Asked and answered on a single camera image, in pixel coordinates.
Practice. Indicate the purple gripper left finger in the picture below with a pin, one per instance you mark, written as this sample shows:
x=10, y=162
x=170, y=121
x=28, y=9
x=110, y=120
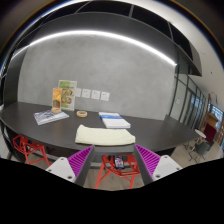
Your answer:
x=71, y=167

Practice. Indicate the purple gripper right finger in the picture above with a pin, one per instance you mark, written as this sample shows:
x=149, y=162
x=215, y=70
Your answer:
x=157, y=166

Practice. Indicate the cream folded towel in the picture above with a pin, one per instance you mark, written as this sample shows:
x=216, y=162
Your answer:
x=103, y=137

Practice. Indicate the red chair centre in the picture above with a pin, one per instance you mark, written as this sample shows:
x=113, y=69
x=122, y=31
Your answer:
x=129, y=172

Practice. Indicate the red chair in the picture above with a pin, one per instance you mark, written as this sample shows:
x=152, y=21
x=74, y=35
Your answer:
x=129, y=172
x=23, y=145

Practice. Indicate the red chair left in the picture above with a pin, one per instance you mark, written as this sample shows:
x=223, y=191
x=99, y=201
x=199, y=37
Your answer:
x=23, y=145

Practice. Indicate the tape roll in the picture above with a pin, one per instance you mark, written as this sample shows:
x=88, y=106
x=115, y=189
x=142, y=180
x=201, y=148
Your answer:
x=81, y=114

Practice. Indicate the white blue book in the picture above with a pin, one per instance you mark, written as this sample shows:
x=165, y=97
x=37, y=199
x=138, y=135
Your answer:
x=114, y=121

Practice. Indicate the dark grey chair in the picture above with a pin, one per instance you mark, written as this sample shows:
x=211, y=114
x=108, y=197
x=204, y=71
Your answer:
x=199, y=150

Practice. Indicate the small round white table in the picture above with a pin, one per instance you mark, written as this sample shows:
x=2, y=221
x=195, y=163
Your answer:
x=200, y=133

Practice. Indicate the grey magazine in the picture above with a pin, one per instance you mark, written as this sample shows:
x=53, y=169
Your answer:
x=48, y=116

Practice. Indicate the orange menu stand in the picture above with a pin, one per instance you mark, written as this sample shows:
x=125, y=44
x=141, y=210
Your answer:
x=56, y=100

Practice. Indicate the dark red panel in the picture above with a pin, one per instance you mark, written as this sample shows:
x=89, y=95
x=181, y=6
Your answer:
x=210, y=133

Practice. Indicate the green white poster card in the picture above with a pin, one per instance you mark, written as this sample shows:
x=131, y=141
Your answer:
x=68, y=94

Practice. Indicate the white wall socket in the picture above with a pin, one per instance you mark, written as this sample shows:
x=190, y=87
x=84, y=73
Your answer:
x=105, y=96
x=95, y=94
x=78, y=92
x=86, y=93

